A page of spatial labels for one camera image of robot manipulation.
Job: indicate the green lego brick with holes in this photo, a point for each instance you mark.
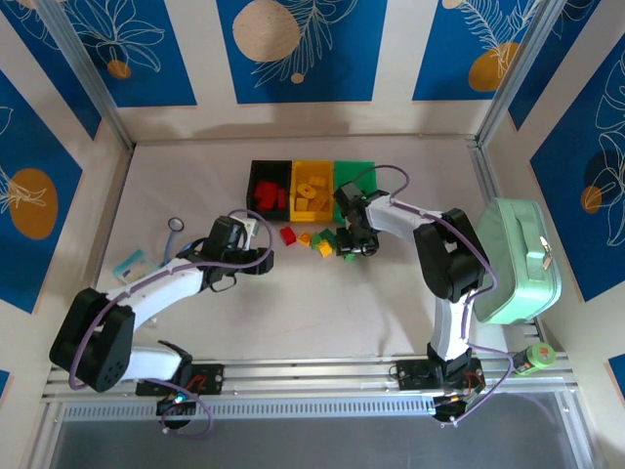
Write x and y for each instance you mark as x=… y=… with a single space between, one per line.
x=348 y=259

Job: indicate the long yellow lego brick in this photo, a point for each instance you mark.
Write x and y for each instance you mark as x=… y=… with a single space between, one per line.
x=320 y=202

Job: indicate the yellow curved lego brick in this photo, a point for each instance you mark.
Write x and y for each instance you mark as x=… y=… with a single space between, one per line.
x=302 y=203

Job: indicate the long red lego brick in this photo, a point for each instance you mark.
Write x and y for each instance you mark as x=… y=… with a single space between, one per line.
x=282 y=199

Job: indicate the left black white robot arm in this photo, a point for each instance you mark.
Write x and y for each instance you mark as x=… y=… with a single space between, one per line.
x=93 y=352

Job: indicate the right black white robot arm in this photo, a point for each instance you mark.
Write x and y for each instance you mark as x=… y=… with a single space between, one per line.
x=449 y=259

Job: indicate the yellow plastic bin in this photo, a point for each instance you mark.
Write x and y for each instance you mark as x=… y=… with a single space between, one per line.
x=312 y=217

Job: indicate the green plastic bin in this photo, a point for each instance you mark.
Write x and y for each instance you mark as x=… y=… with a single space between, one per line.
x=342 y=171

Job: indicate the black plastic bin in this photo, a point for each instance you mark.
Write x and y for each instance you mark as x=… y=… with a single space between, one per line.
x=259 y=168

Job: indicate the teal card packet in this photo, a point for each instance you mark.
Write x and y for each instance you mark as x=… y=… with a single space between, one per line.
x=132 y=268

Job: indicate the black base controller board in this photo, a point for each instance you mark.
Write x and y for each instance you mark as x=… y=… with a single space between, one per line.
x=176 y=405
x=449 y=410

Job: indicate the mint green zipper bag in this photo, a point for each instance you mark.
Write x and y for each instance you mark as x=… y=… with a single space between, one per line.
x=517 y=254

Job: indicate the green tape roll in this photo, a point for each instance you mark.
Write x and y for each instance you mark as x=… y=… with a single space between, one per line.
x=543 y=354

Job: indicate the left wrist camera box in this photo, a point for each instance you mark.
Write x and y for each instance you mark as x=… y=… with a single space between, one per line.
x=250 y=227

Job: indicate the aluminium front rail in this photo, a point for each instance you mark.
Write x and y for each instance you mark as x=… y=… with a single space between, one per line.
x=312 y=378

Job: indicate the aluminium side rail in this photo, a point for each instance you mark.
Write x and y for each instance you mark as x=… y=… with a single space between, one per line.
x=484 y=166

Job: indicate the blue floral wall panel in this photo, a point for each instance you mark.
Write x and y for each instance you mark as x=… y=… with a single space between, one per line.
x=561 y=49
x=576 y=234
x=59 y=73
x=156 y=83
x=342 y=73
x=29 y=146
x=439 y=49

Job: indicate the aluminium frame post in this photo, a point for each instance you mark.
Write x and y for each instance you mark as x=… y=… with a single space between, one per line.
x=84 y=63
x=520 y=63

